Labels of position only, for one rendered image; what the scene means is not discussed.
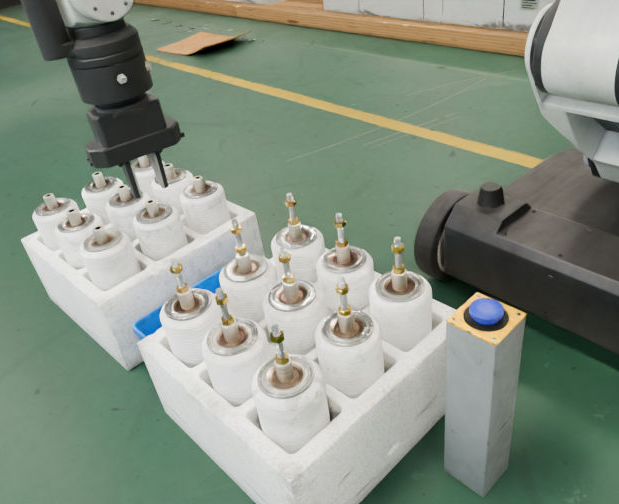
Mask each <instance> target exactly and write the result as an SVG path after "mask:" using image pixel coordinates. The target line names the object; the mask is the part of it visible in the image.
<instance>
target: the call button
mask: <svg viewBox="0 0 619 504"><path fill-rule="evenodd" d="M469 313H470V316H471V317H472V318H473V319H474V320H475V321H476V322H477V323H479V324H482V325H493V324H495V323H497V322H498V321H499V320H501V319H502V317H503V314H504V308H503V306H502V304H501V303H500V302H498V301H496V300H494V299H490V298H480V299H476V300H474V301H473V302H472V303H471V304H470V307H469Z"/></svg>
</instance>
